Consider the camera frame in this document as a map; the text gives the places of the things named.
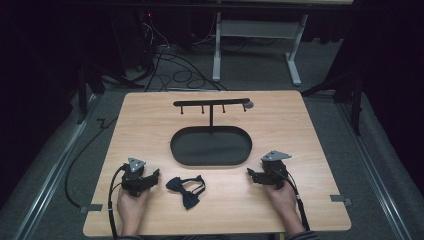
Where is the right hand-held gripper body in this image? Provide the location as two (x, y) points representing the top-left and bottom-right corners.
(260, 150), (293, 191)

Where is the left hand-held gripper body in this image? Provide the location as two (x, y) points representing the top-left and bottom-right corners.
(120, 157), (152, 198)

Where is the dark blue bow tie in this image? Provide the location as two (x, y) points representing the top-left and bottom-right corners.
(165, 174), (207, 211)

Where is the black hook rack with tray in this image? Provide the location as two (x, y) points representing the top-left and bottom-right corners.
(169, 97), (255, 167)

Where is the person's left hand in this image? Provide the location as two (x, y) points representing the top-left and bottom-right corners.
(116, 187), (151, 225)

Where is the person's right hand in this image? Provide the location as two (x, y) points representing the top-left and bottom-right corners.
(264, 179), (299, 219)

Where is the black metal stand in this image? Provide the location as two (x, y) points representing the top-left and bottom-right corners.
(300, 71), (364, 137)
(68, 61), (144, 126)

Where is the left hand-held gripper cable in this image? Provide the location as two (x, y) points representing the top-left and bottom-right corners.
(106, 164), (128, 240)

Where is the hand-held gripper cable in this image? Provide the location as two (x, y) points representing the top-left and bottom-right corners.
(281, 171), (311, 232)
(106, 164), (128, 240)

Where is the right hand-held gripper cable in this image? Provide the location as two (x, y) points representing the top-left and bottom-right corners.
(281, 171), (311, 232)

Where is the grey table bracket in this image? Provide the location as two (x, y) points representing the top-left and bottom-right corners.
(78, 203), (104, 215)
(329, 194), (353, 207)

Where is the long black floor cable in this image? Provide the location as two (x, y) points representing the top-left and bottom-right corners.
(64, 116), (118, 209)

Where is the metal floor rail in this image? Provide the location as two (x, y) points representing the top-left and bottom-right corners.
(336, 103), (414, 240)
(12, 94), (101, 240)

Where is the bundle of black floor cables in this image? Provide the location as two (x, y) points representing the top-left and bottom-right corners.
(133, 13), (228, 93)

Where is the white metal desk frame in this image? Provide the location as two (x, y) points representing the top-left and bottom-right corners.
(211, 11), (310, 87)

